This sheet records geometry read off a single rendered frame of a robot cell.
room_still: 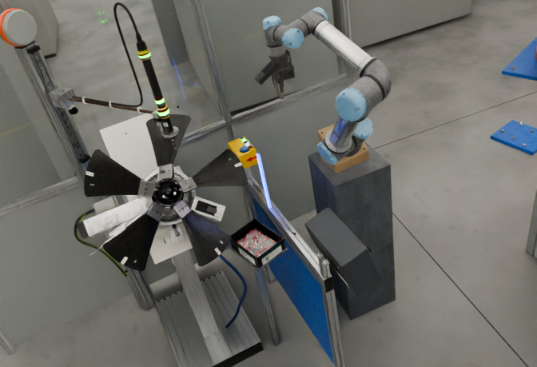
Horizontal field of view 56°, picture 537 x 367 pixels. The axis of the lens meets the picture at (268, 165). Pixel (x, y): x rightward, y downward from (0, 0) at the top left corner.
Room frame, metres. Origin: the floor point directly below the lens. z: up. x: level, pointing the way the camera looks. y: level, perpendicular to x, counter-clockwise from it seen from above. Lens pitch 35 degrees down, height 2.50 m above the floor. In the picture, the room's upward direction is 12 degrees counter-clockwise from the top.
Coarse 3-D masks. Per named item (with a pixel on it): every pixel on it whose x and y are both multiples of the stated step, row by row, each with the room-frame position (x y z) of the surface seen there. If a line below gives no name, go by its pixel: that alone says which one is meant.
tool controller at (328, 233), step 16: (304, 224) 1.38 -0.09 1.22; (320, 224) 1.35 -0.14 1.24; (336, 224) 1.32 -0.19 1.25; (320, 240) 1.28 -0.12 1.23; (336, 240) 1.26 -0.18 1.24; (352, 240) 1.23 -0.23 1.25; (320, 256) 1.35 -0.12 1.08; (336, 256) 1.19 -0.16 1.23; (352, 256) 1.17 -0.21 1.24; (368, 256) 1.17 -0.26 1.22; (336, 272) 1.26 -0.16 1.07; (352, 272) 1.15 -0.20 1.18; (368, 272) 1.17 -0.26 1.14; (352, 288) 1.15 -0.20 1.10; (368, 288) 1.17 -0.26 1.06
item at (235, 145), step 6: (240, 138) 2.30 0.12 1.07; (228, 144) 2.28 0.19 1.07; (234, 144) 2.26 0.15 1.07; (240, 144) 2.25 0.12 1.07; (234, 150) 2.20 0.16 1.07; (240, 150) 2.19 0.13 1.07; (252, 150) 2.17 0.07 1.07; (240, 156) 2.15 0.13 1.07; (246, 156) 2.16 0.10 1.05; (252, 156) 2.16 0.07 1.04; (246, 162) 2.15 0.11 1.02; (252, 162) 2.16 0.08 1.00
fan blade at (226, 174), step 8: (224, 152) 1.99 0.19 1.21; (232, 152) 1.98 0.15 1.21; (216, 160) 1.96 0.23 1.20; (224, 160) 1.94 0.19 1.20; (232, 160) 1.93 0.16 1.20; (208, 168) 1.92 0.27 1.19; (216, 168) 1.90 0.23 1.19; (224, 168) 1.89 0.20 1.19; (232, 168) 1.89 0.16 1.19; (240, 168) 1.88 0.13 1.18; (192, 176) 1.89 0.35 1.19; (200, 176) 1.87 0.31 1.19; (208, 176) 1.86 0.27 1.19; (216, 176) 1.85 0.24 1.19; (224, 176) 1.85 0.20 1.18; (232, 176) 1.84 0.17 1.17; (240, 176) 1.84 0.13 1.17; (200, 184) 1.82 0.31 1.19; (208, 184) 1.81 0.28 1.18; (216, 184) 1.81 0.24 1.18; (224, 184) 1.80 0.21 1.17; (232, 184) 1.80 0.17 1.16; (240, 184) 1.80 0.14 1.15
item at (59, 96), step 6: (48, 90) 2.23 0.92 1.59; (54, 90) 2.23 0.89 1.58; (60, 90) 2.22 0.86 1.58; (66, 90) 2.20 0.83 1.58; (72, 90) 2.21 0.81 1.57; (54, 96) 2.19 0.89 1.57; (60, 96) 2.16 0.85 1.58; (66, 96) 2.18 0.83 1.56; (54, 102) 2.20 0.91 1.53; (60, 102) 2.18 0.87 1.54; (66, 102) 2.17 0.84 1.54; (72, 102) 2.19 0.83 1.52; (66, 108) 2.16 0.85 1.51
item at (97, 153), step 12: (96, 156) 1.86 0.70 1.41; (108, 156) 1.85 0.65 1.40; (96, 168) 1.84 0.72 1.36; (108, 168) 1.84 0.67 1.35; (120, 168) 1.83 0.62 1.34; (96, 180) 1.83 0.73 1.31; (108, 180) 1.83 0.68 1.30; (120, 180) 1.82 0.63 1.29; (132, 180) 1.82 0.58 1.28; (96, 192) 1.83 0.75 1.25; (108, 192) 1.83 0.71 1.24; (120, 192) 1.83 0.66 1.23; (132, 192) 1.82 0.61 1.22
